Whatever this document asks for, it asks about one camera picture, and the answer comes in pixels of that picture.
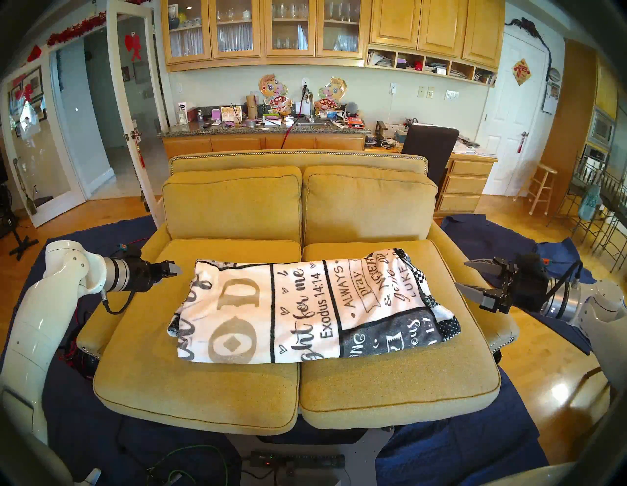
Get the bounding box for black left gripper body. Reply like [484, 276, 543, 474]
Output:
[125, 247, 166, 293]

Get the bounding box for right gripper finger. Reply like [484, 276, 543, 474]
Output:
[455, 282, 511, 314]
[464, 258, 509, 277]

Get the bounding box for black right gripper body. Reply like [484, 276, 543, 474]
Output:
[507, 255, 551, 312]

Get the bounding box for white black scripture blanket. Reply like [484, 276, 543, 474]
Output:
[167, 247, 461, 364]

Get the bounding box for crumpled dark blue blanket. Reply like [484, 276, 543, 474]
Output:
[441, 214, 627, 356]

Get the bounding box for wooden desk with drawers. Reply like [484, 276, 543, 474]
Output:
[365, 138, 499, 219]

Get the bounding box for yellow sofa back cushion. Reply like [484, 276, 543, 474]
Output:
[162, 166, 303, 241]
[302, 165, 439, 243]

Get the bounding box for teal bag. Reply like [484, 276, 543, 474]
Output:
[578, 184, 602, 221]

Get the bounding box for black bag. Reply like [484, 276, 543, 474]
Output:
[59, 338, 98, 380]

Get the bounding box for wooden stool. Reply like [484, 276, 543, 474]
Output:
[513, 163, 558, 216]

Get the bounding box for yellow sofa seat cushion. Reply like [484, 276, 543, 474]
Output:
[299, 239, 501, 431]
[93, 239, 300, 436]

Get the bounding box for black metal chair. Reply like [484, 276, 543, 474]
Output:
[591, 176, 627, 274]

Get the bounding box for black standing fan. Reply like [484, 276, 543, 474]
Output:
[0, 186, 40, 261]

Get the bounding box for black office chair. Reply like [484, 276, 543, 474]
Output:
[402, 124, 460, 187]

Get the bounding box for granite kitchen counter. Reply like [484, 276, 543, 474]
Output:
[157, 118, 372, 158]

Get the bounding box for white panelled door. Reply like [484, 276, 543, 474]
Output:
[478, 24, 549, 196]

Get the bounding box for white glass panel door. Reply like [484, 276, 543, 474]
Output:
[107, 0, 168, 228]
[0, 47, 87, 228]

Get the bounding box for tall wooden cabinet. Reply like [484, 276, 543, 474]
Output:
[540, 39, 619, 215]

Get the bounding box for yellow two-seat sofa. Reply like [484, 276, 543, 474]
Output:
[76, 149, 520, 437]

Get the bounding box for built-in steel oven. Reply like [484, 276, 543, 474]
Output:
[587, 108, 617, 150]

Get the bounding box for black power strip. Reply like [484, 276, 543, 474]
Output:
[250, 452, 346, 470]

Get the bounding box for dark garland over door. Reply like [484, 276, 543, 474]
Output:
[505, 17, 553, 67]

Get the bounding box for red tinsel garland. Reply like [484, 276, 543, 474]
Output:
[47, 11, 107, 47]

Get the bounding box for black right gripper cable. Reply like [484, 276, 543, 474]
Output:
[541, 260, 584, 307]

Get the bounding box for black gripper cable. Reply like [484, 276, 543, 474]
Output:
[100, 289, 138, 315]
[541, 260, 584, 307]

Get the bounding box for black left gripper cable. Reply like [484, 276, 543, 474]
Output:
[100, 289, 138, 315]

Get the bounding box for black metal wire rack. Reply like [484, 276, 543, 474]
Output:
[549, 152, 604, 231]

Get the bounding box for long-handled dustpan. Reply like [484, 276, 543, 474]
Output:
[12, 158, 39, 216]

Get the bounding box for green cable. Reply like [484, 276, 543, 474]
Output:
[147, 443, 231, 486]

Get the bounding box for wall calendar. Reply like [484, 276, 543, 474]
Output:
[543, 67, 562, 115]

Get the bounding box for red counter cable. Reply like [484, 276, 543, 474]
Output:
[279, 88, 309, 149]

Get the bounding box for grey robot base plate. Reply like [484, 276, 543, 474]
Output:
[228, 429, 395, 486]

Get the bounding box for cartoon child wall decoration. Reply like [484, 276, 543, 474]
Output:
[314, 77, 348, 115]
[258, 73, 293, 116]

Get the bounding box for wooden wall cabinets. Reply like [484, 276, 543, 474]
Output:
[161, 0, 506, 73]

